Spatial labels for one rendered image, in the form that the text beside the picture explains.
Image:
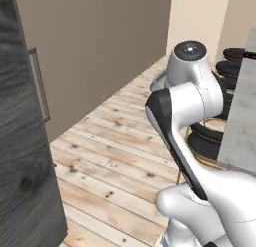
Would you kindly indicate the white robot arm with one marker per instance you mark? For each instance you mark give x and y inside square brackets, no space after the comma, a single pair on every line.
[196,101]

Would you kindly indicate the dark wood cabinet door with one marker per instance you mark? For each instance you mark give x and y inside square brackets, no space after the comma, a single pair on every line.
[23,141]

